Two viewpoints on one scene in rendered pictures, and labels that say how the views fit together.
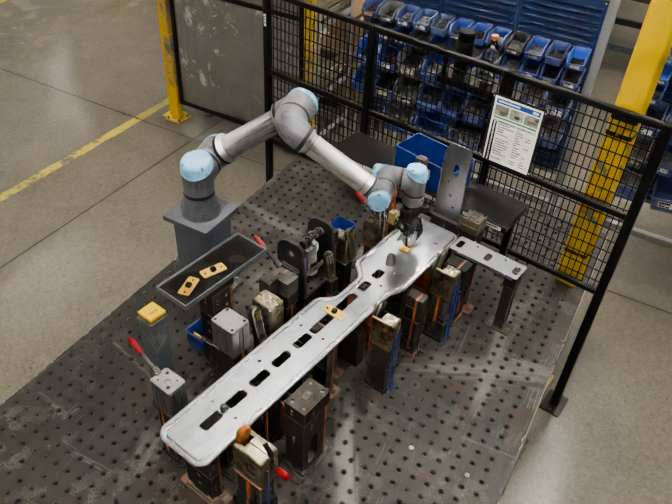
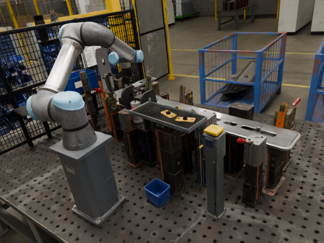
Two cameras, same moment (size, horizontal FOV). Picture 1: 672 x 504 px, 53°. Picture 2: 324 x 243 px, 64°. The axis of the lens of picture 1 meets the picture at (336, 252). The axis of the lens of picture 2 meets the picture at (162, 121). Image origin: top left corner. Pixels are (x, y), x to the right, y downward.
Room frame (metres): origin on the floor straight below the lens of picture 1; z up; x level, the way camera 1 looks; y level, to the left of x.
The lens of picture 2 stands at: (1.46, 1.47, 1.67)
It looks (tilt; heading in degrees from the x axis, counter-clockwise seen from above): 27 degrees down; 281
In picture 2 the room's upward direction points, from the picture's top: 7 degrees counter-clockwise
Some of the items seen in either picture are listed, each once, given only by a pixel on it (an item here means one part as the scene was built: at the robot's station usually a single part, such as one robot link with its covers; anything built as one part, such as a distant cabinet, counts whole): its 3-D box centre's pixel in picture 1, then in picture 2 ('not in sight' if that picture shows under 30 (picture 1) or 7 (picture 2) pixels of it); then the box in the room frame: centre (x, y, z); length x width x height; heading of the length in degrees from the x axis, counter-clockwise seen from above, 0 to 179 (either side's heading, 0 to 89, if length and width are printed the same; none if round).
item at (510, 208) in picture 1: (424, 178); (75, 93); (2.48, -0.37, 1.01); 0.90 x 0.22 x 0.03; 55
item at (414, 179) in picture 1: (415, 180); not in sight; (1.99, -0.26, 1.32); 0.09 x 0.08 x 0.11; 78
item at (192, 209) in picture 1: (199, 199); (77, 132); (2.03, 0.52, 1.15); 0.15 x 0.15 x 0.10
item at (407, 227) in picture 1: (409, 217); (128, 75); (1.99, -0.26, 1.16); 0.09 x 0.08 x 0.12; 145
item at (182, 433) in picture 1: (332, 317); (180, 109); (1.61, 0.00, 1.00); 1.38 x 0.22 x 0.02; 145
